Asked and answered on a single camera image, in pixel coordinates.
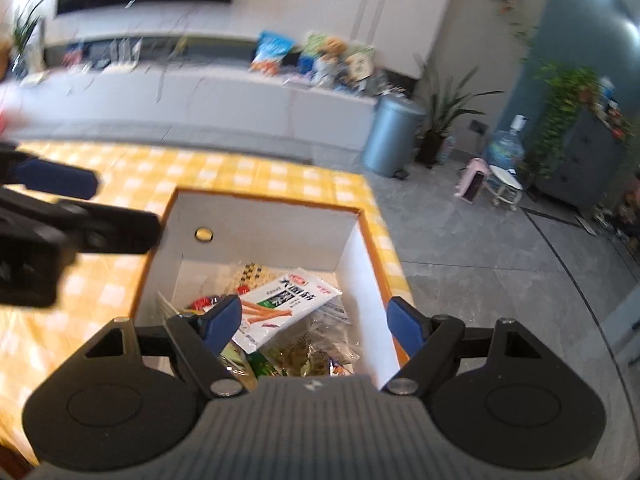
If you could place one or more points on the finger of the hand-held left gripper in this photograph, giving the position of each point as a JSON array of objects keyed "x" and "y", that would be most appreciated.
[
  {"x": 115, "y": 230},
  {"x": 55, "y": 176}
]

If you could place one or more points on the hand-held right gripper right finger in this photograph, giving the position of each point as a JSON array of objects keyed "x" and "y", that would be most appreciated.
[{"x": 402, "y": 322}]

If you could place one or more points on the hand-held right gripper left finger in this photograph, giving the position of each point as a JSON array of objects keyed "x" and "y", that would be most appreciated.
[{"x": 222, "y": 320}]

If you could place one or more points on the red label cracker packet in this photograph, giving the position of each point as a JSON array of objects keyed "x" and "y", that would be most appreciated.
[{"x": 205, "y": 302}]

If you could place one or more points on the clear puffed rice snack packet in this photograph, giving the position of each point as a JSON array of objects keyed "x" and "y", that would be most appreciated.
[{"x": 250, "y": 275}]

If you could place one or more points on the white green snack packet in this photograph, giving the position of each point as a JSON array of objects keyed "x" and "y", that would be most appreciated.
[{"x": 282, "y": 305}]

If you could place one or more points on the clear green snack packet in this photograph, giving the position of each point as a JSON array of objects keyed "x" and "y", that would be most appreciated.
[{"x": 305, "y": 355}]

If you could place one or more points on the orange cardboard box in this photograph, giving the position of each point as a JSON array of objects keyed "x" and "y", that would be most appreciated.
[{"x": 275, "y": 230}]

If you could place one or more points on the yellow checked tablecloth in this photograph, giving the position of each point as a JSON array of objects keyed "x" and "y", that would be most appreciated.
[{"x": 100, "y": 285}]

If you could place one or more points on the white router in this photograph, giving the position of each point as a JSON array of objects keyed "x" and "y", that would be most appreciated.
[{"x": 125, "y": 55}]

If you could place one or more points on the green plant in glass vase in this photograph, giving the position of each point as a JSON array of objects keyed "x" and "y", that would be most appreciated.
[{"x": 25, "y": 35}]

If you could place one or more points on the pale pink space heater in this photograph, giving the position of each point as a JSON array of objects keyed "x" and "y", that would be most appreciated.
[{"x": 472, "y": 185}]

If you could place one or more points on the white marble media console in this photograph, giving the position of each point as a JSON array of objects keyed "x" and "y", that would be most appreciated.
[{"x": 225, "y": 105}]

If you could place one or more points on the white round stool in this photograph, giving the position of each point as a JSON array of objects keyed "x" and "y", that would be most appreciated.
[{"x": 506, "y": 185}]

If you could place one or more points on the grey metal trash bin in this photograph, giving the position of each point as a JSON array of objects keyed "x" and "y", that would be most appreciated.
[{"x": 392, "y": 135}]

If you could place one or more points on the blue water jug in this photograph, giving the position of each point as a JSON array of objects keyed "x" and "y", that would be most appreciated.
[{"x": 506, "y": 147}]

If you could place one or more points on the long-leaf potted plant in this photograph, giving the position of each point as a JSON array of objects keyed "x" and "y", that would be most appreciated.
[{"x": 440, "y": 115}]

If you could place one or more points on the blue snack bag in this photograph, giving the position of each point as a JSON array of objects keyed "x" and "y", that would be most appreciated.
[{"x": 270, "y": 52}]

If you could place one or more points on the grey drawer cabinet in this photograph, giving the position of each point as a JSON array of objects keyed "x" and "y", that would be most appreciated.
[{"x": 585, "y": 160}]

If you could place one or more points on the round paper fan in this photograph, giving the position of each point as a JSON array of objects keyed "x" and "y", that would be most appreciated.
[{"x": 359, "y": 66}]

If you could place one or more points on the green ivy plant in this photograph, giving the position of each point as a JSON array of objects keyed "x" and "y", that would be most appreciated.
[{"x": 562, "y": 105}]

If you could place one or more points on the green picture board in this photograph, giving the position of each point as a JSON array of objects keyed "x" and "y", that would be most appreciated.
[{"x": 312, "y": 45}]

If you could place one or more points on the brown teddy bear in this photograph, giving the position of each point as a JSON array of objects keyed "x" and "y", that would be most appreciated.
[{"x": 334, "y": 46}]

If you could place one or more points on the row of small ornaments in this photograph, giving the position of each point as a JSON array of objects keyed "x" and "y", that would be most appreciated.
[{"x": 615, "y": 107}]

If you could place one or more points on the dark wall socket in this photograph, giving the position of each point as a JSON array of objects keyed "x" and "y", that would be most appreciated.
[{"x": 477, "y": 127}]

